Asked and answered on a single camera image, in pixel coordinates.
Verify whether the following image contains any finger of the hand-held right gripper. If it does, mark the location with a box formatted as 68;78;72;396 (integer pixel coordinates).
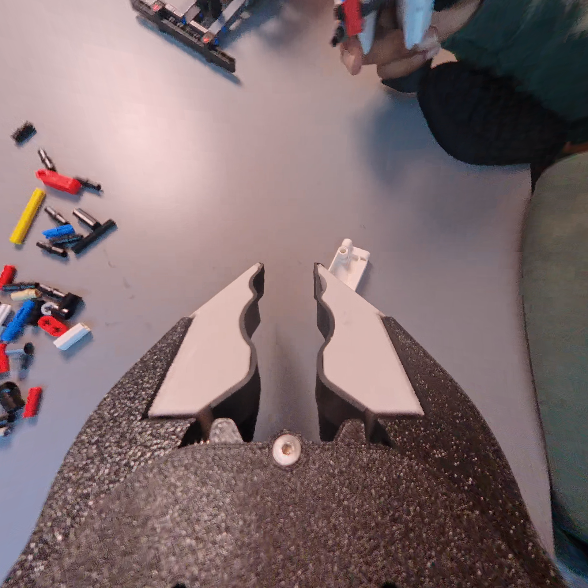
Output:
358;9;382;54

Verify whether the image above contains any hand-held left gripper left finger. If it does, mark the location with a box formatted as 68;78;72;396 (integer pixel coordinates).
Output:
147;262;266;420

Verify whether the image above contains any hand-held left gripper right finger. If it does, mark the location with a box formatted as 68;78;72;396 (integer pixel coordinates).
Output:
313;262;425;418

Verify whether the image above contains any red connector brick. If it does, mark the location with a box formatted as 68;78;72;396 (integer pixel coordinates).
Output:
333;0;364;47

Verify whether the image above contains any white toy panel piece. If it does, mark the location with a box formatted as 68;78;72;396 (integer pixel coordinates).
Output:
327;238;372;291

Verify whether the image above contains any person's right forearm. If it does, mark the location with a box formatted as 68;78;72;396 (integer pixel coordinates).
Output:
434;0;588;138

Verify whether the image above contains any toy truck chassis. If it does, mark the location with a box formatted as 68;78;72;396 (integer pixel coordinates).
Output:
131;0;252;73

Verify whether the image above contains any person's green sweatshirt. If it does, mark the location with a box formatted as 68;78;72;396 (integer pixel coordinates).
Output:
521;152;588;568

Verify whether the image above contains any pile of small toy bricks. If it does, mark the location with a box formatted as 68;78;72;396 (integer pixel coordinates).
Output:
0;120;118;437

